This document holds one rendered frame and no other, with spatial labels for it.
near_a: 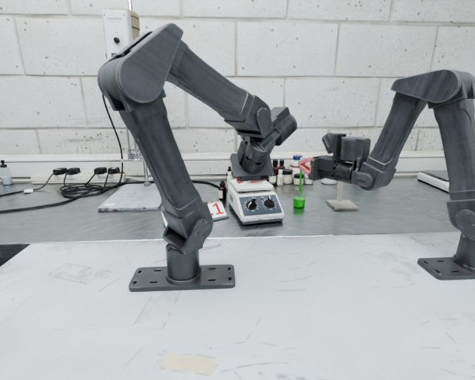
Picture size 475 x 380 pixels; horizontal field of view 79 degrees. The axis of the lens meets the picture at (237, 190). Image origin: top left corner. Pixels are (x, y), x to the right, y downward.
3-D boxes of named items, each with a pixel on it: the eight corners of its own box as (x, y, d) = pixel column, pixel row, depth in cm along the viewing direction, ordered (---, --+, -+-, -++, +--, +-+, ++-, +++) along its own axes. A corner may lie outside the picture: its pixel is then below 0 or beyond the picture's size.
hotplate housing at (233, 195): (284, 222, 85) (286, 196, 82) (241, 226, 82) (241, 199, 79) (261, 198, 105) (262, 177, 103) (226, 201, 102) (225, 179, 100)
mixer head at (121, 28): (137, 90, 90) (129, 1, 83) (102, 90, 89) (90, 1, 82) (148, 92, 104) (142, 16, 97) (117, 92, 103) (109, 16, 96)
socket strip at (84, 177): (124, 182, 127) (123, 173, 126) (31, 184, 125) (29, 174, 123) (128, 179, 132) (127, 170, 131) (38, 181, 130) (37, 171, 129)
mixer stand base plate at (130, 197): (158, 209, 94) (158, 206, 94) (96, 211, 93) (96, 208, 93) (173, 185, 123) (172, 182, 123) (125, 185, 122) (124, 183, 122)
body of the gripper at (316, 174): (308, 158, 84) (329, 162, 79) (330, 154, 90) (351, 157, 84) (307, 179, 86) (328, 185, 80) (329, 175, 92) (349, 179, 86)
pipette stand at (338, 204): (358, 209, 94) (363, 171, 91) (334, 209, 94) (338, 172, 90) (348, 201, 102) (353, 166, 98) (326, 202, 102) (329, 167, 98)
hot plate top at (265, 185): (274, 189, 89) (274, 186, 89) (237, 191, 87) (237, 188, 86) (262, 179, 101) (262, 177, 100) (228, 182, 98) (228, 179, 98)
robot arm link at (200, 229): (184, 204, 59) (158, 210, 55) (209, 216, 52) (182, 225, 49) (185, 232, 61) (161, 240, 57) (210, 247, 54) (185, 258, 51)
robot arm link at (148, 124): (198, 219, 60) (130, 54, 44) (218, 229, 55) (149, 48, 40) (173, 237, 57) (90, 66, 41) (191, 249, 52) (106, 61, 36)
